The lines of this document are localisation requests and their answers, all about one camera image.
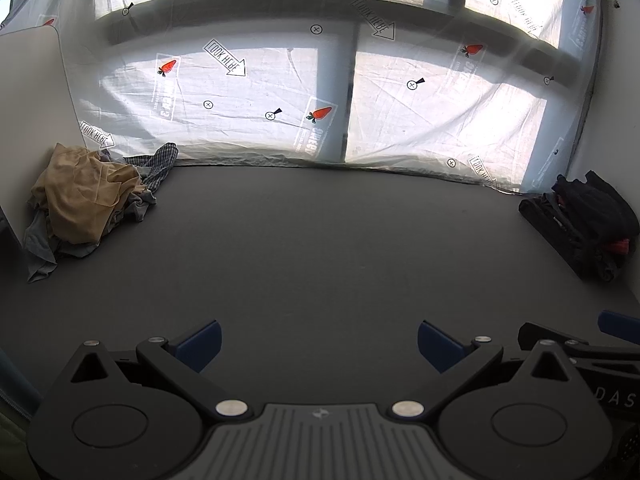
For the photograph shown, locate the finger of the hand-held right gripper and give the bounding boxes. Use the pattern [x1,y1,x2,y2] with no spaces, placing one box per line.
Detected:
[517,322,640,361]
[598,310,640,335]

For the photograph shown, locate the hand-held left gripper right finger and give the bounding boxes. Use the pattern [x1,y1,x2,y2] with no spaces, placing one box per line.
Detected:
[390,320,576,419]

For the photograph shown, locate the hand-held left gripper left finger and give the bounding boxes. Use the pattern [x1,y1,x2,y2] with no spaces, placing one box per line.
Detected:
[70,319,251,420]

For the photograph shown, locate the tan shirt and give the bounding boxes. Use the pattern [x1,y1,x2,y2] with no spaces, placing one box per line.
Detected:
[31,143,147,246]

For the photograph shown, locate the black fleece garment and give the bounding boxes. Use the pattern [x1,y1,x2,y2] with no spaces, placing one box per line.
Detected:
[551,170,640,246]

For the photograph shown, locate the dark grey zip jacket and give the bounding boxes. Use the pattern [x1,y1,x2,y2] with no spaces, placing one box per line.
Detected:
[537,191,616,261]

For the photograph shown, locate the light blue garment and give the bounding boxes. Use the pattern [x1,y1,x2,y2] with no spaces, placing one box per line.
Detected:
[22,207,61,283]

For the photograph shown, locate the plaid shirt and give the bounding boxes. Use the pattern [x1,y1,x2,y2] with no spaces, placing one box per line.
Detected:
[125,142,179,193]

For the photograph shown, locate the dark teal cloth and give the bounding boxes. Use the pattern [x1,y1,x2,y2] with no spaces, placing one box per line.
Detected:
[0,347,43,423]

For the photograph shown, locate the white printed plastic sheet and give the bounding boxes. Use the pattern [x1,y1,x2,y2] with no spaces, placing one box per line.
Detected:
[0,0,606,196]

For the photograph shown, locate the black corduroy pants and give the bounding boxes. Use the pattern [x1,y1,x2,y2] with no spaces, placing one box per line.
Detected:
[518,195,626,283]

